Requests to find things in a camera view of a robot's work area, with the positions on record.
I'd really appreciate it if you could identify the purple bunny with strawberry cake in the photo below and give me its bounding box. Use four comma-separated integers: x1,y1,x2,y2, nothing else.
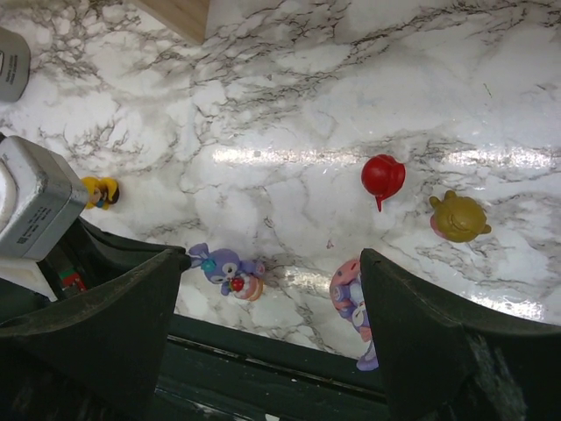
188,243,266,302

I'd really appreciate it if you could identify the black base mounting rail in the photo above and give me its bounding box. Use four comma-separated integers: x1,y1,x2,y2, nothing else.
148,315,390,420

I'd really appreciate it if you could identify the yellow duck toy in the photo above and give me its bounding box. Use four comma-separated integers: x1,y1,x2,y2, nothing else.
82,176,120,210

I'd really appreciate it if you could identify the olive cupcake bear toy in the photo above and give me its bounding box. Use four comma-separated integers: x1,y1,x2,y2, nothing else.
430,190,492,243

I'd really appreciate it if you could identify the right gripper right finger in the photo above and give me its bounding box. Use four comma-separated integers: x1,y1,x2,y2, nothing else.
360,249,560,420

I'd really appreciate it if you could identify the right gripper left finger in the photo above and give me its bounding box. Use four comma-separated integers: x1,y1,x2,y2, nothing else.
1,249,182,420

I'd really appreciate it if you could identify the grey cup with print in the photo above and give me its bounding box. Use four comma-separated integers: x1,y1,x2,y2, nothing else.
0,27,31,103

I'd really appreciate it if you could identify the wooden two-tier shelf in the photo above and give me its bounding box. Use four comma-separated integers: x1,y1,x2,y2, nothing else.
134,0,210,45

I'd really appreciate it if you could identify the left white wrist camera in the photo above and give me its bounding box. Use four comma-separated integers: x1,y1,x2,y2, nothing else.
1,136,89,302

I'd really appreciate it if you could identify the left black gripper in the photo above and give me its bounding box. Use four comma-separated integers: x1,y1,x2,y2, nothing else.
38,218,188,300

